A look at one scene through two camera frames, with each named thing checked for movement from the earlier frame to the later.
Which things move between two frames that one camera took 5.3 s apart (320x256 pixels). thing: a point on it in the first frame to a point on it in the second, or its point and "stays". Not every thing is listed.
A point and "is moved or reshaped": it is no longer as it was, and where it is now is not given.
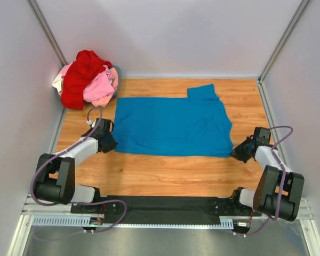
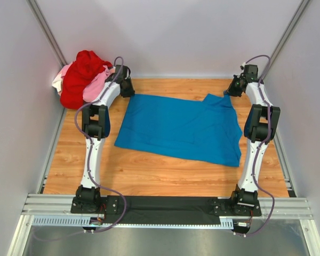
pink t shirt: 99,89 stays
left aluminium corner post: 40,19 stays
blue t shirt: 196,126 is moved or reshaped
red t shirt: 77,76 stays
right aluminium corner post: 263,96 stays
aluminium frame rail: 31,207 stays
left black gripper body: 110,144 to 128,91
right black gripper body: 239,152 to 233,89
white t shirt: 57,82 stays
